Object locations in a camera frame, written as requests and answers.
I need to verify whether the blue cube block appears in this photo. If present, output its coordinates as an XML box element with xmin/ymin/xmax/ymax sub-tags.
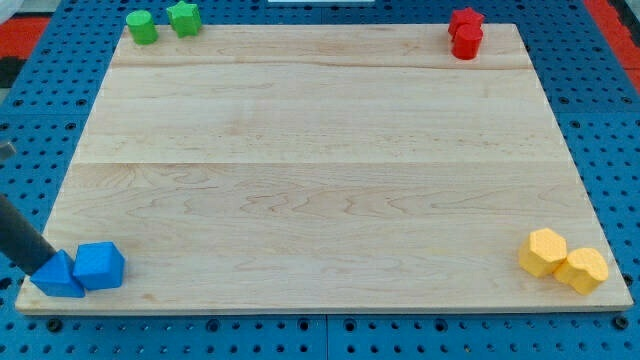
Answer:
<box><xmin>72</xmin><ymin>242</ymin><xmax>125</xmax><ymax>290</ymax></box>

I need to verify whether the blue triangle block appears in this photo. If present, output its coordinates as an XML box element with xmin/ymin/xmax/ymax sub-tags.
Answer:
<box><xmin>30</xmin><ymin>250</ymin><xmax>85</xmax><ymax>298</ymax></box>

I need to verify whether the light wooden board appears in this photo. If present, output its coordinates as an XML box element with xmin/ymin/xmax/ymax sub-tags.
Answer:
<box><xmin>16</xmin><ymin>23</ymin><xmax>633</xmax><ymax>315</ymax></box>

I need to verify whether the red cylinder block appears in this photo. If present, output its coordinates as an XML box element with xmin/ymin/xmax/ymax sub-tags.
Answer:
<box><xmin>451</xmin><ymin>24</ymin><xmax>484</xmax><ymax>60</ymax></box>

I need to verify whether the green star block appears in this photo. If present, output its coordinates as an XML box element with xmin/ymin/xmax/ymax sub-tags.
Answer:
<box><xmin>166</xmin><ymin>0</ymin><xmax>202</xmax><ymax>38</ymax></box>

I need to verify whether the red star block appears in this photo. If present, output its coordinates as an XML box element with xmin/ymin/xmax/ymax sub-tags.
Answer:
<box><xmin>448</xmin><ymin>7</ymin><xmax>485</xmax><ymax>36</ymax></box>

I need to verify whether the yellow hexagon block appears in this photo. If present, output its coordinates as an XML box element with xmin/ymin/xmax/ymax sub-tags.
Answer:
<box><xmin>518</xmin><ymin>228</ymin><xmax>568</xmax><ymax>278</ymax></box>

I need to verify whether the green cylinder block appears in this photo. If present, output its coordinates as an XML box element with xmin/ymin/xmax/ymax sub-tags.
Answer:
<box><xmin>125</xmin><ymin>10</ymin><xmax>158</xmax><ymax>45</ymax></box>

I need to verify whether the yellow heart block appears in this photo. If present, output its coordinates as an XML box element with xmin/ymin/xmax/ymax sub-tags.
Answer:
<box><xmin>553</xmin><ymin>248</ymin><xmax>609</xmax><ymax>295</ymax></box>

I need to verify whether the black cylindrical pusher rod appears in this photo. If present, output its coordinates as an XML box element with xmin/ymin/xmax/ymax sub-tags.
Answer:
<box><xmin>0</xmin><ymin>195</ymin><xmax>56</xmax><ymax>275</ymax></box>

